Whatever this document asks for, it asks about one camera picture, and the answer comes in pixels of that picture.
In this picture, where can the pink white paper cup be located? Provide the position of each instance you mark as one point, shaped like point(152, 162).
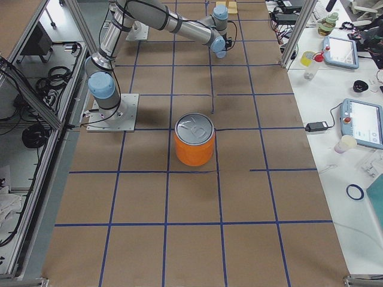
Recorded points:
point(346, 143)

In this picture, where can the clear plastic packaging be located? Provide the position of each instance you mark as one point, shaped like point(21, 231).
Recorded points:
point(371, 164)

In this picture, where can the black box under frame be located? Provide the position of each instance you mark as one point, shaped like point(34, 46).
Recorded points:
point(39, 44)

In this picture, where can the black power brick on table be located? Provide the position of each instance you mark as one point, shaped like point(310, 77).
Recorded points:
point(318, 126)

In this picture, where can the far teach pendant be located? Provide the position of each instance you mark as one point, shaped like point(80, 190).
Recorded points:
point(340, 52)

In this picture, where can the green glass jar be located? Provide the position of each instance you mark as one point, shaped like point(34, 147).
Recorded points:
point(326, 25)

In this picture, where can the orange bin with grey lid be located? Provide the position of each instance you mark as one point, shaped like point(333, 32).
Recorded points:
point(194, 139)

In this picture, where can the wooden stand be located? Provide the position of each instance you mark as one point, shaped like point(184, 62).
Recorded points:
point(231, 5)

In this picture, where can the aluminium frame post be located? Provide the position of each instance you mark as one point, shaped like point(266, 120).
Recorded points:
point(302, 20)

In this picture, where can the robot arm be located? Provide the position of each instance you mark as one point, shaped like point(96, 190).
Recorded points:
point(100, 65)
point(220, 18)

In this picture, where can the clear bottle red cap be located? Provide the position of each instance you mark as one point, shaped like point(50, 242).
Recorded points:
point(316, 62)

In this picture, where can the teal board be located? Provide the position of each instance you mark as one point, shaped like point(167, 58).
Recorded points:
point(374, 193)

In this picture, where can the near teach pendant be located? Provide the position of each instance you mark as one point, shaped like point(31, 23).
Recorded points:
point(362, 121)

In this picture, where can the teach pendant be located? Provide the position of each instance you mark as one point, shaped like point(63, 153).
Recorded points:
point(362, 121)
point(340, 52)

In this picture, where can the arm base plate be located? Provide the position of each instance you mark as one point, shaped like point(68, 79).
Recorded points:
point(123, 120)
point(139, 32)

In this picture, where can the black round object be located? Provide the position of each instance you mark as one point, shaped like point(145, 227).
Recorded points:
point(360, 86)

